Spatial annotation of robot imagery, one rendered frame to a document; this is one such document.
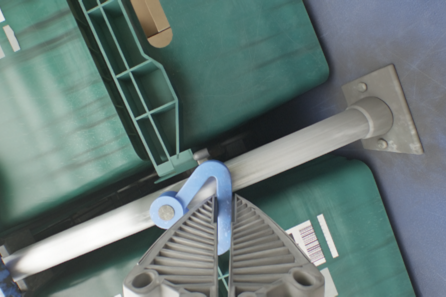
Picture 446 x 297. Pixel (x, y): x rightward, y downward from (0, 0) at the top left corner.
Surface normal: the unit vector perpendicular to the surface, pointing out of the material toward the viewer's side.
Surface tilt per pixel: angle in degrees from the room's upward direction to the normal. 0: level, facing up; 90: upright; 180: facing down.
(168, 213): 90
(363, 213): 92
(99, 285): 97
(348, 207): 98
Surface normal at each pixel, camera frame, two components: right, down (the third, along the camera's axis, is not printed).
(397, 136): -0.92, 0.40
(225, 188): -0.02, 0.08
